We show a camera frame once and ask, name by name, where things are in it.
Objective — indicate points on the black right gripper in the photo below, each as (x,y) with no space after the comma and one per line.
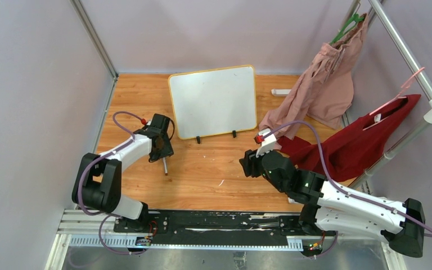
(250,162)

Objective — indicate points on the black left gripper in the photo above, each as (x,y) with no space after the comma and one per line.
(167,151)

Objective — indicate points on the white marker pen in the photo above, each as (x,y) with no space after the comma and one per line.
(165,166)

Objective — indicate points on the yellow framed whiteboard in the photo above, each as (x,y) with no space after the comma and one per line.
(213,102)

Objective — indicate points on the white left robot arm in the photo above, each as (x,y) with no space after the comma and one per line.
(98,185)

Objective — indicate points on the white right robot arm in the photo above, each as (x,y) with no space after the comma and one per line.
(333,207)

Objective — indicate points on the white whiteboard eraser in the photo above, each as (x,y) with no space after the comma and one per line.
(280,92)

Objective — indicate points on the red hanging garment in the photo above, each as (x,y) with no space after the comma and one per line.
(355,148)

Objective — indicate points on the pink hanging garment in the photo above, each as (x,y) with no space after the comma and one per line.
(325,89)

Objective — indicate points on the green clothes hanger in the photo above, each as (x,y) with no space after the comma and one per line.
(351,23)

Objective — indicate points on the metal clothes rack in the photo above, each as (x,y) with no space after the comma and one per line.
(378,76)

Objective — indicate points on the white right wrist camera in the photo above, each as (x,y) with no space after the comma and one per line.
(266,140)

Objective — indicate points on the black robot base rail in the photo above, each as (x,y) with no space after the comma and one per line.
(187,230)

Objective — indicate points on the aluminium corner frame post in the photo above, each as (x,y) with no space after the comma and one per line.
(94,37)

